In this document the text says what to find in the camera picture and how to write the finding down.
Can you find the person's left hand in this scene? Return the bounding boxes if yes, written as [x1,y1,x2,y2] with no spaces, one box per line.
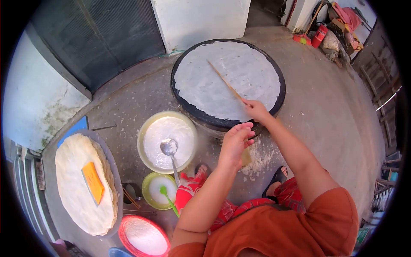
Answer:
[217,122,256,171]

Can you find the person's right hand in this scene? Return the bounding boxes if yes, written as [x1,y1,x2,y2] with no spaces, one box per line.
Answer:
[241,99,273,126]

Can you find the person's right fingers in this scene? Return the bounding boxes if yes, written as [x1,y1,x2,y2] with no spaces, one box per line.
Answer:
[241,99,259,115]

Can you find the person's left fingers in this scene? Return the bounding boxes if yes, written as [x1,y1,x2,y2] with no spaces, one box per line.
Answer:
[231,122,256,139]

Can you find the thin bamboo stick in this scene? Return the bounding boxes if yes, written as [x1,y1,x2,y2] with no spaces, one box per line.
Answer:
[207,60,248,106]

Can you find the tan flat piece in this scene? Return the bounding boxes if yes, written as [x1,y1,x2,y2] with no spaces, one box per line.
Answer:
[241,148,253,167]

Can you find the round black-rimmed steamer pot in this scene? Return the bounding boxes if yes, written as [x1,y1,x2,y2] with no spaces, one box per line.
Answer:
[170,39,286,139]

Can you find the white rice paper sheet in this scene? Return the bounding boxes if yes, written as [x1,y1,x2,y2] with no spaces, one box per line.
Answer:
[174,41,281,123]

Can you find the person's legs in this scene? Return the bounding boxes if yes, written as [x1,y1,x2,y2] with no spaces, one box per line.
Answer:
[175,163,306,233]

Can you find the metal ladle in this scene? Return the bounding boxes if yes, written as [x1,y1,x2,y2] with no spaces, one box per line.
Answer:
[160,138,181,188]

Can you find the large cream batter basin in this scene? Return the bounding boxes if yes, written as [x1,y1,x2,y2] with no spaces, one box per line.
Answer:
[137,111,198,174]

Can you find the colourful broom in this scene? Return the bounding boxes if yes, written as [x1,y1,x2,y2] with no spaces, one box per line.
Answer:
[292,1,325,46]

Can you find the person's body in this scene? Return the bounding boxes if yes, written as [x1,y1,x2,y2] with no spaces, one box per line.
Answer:
[168,188,359,257]

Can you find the green plastic spoon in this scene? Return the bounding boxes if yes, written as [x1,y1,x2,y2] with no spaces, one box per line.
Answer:
[160,185,180,218]

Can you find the red fire extinguisher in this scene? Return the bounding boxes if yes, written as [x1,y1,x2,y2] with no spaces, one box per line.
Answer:
[311,24,329,49]

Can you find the small green bowl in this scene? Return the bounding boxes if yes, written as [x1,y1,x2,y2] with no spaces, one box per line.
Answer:
[141,172,178,211]

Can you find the pile of household clutter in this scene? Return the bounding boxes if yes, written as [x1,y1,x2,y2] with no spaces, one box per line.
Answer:
[316,1,374,69]

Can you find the dark cup with chopsticks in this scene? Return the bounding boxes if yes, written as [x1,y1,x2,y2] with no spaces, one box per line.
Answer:
[122,182,143,209]

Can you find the wooden ladder rack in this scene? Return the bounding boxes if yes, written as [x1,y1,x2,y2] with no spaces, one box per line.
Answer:
[351,22,403,156]

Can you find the round grey tray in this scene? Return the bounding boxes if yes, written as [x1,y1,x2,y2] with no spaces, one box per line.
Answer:
[66,129,124,238]

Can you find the red plastic basin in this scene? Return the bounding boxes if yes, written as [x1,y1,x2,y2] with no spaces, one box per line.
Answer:
[118,215,171,257]

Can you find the orange plastic scraper card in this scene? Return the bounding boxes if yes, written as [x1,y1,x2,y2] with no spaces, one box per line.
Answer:
[81,161,105,207]

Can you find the dark screen door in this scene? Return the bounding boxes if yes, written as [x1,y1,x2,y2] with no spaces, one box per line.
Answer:
[25,0,166,100]

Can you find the blue board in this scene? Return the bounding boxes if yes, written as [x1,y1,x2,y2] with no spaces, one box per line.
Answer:
[57,116,89,148]

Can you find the blue plastic container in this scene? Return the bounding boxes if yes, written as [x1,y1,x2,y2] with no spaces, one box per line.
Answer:
[108,247,133,257]

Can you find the stack of round rice papers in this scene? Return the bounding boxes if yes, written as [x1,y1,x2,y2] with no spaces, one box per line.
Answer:
[55,133,119,236]

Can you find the green hose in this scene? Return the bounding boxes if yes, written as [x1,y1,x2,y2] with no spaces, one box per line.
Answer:
[158,49,186,58]

